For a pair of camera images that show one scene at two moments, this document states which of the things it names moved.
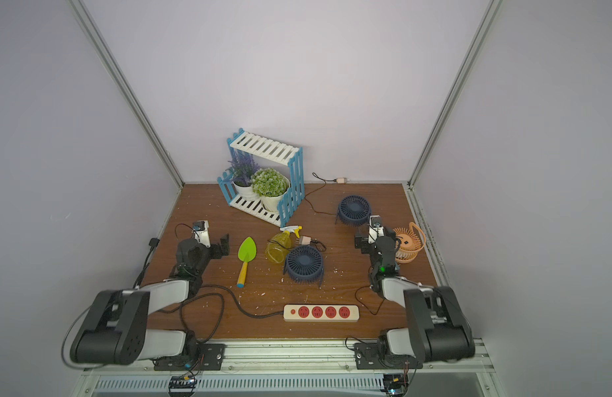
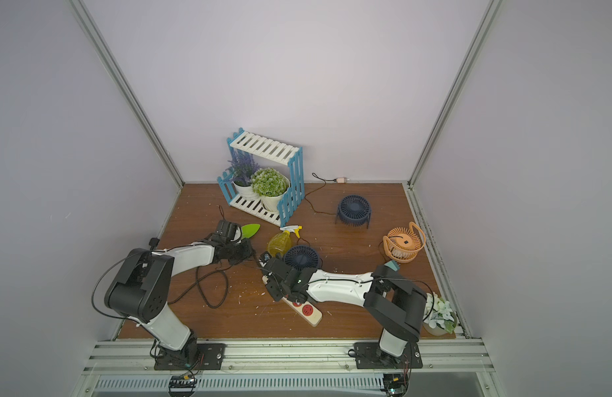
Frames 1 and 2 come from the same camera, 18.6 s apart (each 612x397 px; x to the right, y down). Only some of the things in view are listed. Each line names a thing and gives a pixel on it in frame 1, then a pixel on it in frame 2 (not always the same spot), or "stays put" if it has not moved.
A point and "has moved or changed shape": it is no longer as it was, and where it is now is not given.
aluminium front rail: x=300 y=356 stays put
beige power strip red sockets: x=321 y=313 has moved or changed shape
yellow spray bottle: x=279 y=245 stays put
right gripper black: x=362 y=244 -> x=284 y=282
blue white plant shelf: x=289 y=155 stays put
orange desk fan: x=408 y=242 stays put
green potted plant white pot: x=270 y=184 stays put
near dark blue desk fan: x=304 y=265 stays put
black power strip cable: x=240 y=303 -> x=198 y=284
